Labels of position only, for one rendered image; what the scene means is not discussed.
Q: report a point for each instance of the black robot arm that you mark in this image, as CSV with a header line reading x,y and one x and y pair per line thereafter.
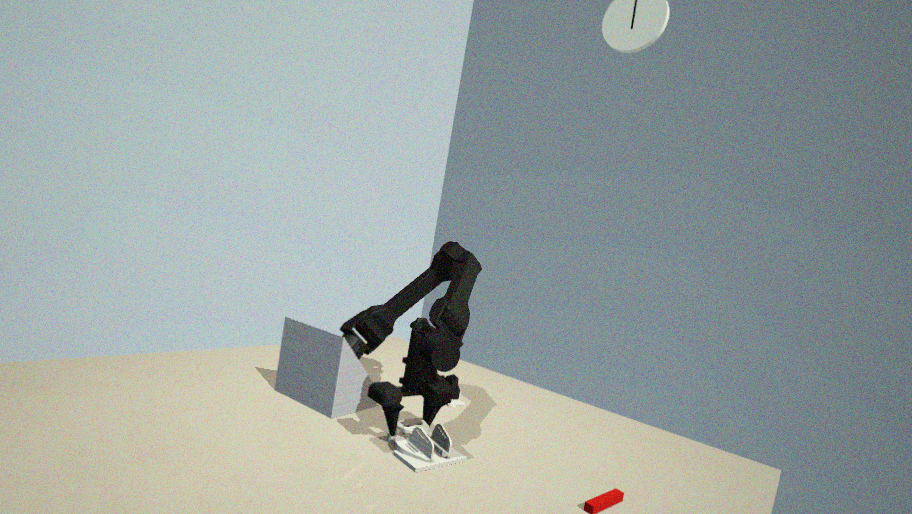
x,y
439,346

